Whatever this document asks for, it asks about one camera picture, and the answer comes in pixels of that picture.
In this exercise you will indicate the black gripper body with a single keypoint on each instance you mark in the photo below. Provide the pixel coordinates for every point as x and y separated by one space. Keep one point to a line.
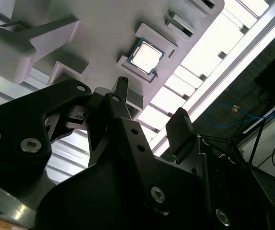
103 203

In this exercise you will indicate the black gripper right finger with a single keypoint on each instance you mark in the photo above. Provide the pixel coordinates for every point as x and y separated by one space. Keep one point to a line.
180 136

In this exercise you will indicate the silver CPU green edge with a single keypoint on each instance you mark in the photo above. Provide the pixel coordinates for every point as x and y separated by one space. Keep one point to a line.
145 58

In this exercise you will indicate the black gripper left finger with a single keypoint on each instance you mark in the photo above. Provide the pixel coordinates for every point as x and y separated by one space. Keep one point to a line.
19 124

